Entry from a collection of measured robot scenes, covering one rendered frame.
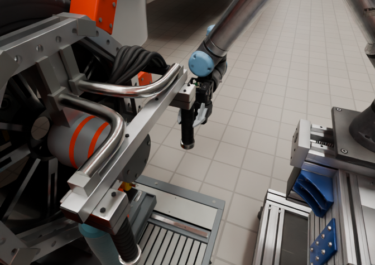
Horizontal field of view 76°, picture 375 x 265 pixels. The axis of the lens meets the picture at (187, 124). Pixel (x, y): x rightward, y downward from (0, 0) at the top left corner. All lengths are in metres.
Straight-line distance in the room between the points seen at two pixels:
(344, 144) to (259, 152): 1.10
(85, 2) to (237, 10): 0.35
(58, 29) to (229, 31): 0.39
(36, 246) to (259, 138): 1.58
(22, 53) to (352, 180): 0.82
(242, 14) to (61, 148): 0.52
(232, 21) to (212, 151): 1.22
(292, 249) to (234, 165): 0.67
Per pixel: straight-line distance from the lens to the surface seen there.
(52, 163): 0.75
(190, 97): 0.59
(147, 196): 1.35
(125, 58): 0.57
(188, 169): 1.63
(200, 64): 0.70
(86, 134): 0.57
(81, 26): 0.57
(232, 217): 1.46
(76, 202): 0.37
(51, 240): 0.69
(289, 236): 1.25
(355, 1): 0.77
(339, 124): 0.82
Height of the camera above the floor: 1.27
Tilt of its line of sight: 41 degrees down
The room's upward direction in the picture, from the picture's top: straight up
